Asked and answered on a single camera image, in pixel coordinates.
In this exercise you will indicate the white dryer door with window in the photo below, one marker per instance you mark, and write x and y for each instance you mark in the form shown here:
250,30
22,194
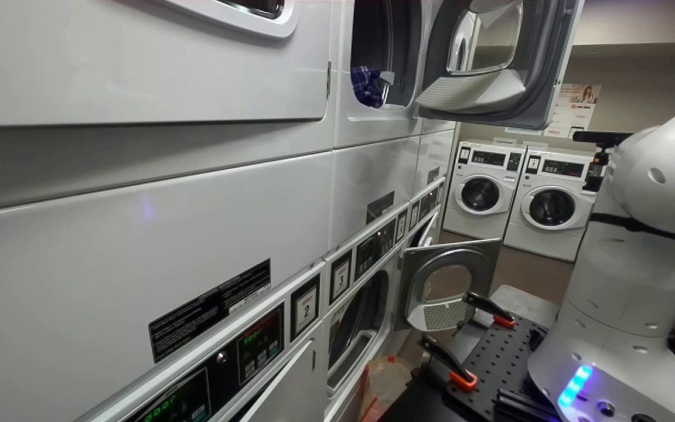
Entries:
503,85

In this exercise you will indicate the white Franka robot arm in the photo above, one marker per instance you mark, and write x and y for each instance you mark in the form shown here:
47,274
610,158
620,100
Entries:
642,272

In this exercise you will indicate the dryer door with dark window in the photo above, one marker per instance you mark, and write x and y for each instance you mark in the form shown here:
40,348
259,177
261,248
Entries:
358,316

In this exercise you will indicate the grey open round-window door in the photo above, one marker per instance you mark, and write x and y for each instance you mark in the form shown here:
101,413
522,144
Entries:
482,265

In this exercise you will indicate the closed white dryer door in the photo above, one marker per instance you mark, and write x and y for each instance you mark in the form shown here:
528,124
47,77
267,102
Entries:
119,61

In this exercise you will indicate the blue cloth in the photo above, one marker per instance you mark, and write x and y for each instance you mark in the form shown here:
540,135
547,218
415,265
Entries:
368,85

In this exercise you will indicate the white front-load washer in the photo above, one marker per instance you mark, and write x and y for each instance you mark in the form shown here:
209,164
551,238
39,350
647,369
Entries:
482,190
550,206

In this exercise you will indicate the black warning label sticker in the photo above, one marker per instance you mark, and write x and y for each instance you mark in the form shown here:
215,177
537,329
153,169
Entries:
209,308

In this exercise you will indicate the black control panel green display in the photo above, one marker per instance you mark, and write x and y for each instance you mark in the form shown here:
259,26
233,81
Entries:
235,359

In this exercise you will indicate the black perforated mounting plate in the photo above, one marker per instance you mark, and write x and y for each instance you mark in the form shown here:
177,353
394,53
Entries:
503,355

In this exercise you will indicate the large white stacked dryer unit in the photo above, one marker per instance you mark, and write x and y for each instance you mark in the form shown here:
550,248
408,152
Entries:
119,202

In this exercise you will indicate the black camera on stand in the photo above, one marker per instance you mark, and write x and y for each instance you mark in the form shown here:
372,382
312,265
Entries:
595,160

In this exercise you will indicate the red and white wall poster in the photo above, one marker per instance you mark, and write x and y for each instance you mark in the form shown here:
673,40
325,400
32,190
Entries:
585,105

